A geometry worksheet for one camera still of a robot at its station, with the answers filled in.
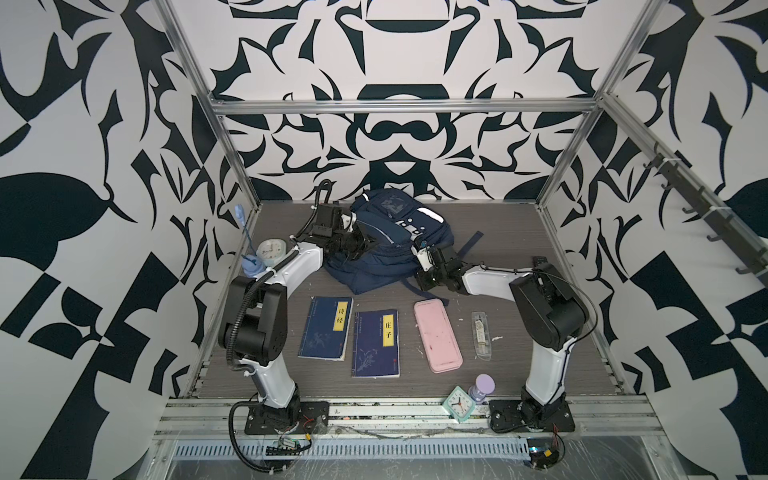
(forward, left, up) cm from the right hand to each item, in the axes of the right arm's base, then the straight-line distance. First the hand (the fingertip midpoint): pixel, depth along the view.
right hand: (418, 270), depth 98 cm
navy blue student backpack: (+16, +7, +6) cm, 18 cm away
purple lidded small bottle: (-36, -12, +6) cm, 38 cm away
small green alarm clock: (-39, -7, -1) cm, 39 cm away
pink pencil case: (-26, -5, -1) cm, 26 cm away
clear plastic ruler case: (-21, -17, -2) cm, 27 cm away
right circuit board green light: (-48, -26, -4) cm, 55 cm away
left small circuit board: (-47, +35, -4) cm, 58 cm away
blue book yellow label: (-18, +28, -2) cm, 33 cm away
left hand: (+2, +11, +16) cm, 20 cm away
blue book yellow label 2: (-23, +14, -2) cm, 27 cm away
